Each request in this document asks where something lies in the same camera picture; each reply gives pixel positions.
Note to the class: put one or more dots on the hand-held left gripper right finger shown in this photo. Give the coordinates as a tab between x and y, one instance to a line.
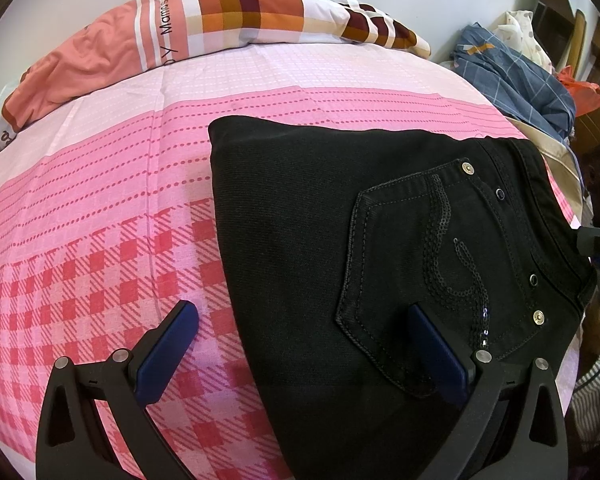
440	360

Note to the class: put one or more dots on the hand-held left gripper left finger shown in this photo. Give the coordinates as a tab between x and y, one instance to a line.
165	355

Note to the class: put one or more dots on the black pants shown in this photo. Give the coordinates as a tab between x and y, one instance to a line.
305	260

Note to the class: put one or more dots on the beige cloth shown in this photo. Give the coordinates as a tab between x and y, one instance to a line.
562	160

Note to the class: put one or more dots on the orange cloth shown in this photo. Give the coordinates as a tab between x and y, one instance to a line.
580	92

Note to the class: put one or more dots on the pink checked bed sheet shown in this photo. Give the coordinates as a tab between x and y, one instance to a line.
105	185

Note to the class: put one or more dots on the blue checked cloth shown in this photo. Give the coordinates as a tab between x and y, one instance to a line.
510	80

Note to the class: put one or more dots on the white floral cloth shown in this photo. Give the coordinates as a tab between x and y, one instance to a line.
520	30

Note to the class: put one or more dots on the salmon plaid pillow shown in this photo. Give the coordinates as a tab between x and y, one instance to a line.
105	50

